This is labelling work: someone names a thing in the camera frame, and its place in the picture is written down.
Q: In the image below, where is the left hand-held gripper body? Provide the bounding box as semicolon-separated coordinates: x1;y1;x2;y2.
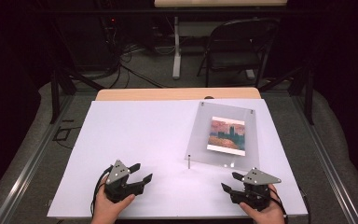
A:
104;160;145;203

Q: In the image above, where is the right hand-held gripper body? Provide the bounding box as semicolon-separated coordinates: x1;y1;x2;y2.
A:
229;167;282;212

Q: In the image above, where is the person's left hand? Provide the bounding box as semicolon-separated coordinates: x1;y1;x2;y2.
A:
90;176;136;224

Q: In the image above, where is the person's right hand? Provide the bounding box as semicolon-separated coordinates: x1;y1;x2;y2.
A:
239;183;286;224

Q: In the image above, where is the white board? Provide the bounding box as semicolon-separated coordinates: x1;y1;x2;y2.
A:
47;98;309;219

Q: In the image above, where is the painting print card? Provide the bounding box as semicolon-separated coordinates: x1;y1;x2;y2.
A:
206;116;247;157

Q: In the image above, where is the wooden table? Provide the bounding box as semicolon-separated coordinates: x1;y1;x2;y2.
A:
95;86;262;102

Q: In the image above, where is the black metal stand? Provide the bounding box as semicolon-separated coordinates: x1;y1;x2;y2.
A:
48;65;106;125
258;64;315;126

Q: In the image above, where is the white desk leg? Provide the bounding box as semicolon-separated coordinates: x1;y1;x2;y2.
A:
172;16;183;80

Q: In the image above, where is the black folding chair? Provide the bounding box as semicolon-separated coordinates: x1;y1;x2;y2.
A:
197;18;282;89

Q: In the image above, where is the light desk top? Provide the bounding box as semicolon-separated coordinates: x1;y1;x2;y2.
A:
153;0;289;8

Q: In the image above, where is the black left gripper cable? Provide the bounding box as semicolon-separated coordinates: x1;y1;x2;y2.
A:
89;165;114;218

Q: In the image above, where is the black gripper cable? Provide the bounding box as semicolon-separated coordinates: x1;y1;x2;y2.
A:
269;186;312;224
89;165;114;218

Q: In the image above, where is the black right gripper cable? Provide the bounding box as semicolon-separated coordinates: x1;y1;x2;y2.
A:
269;186;312;224

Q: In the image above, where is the clear acrylic picture frame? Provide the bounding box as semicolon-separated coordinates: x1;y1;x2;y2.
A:
185;100;261;173

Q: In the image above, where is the aluminium floor rail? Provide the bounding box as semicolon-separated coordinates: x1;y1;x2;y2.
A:
0;92;76;224
291;92;358;224

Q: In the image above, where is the bundle of black floor cables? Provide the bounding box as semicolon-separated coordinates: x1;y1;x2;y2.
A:
97;17;169;90

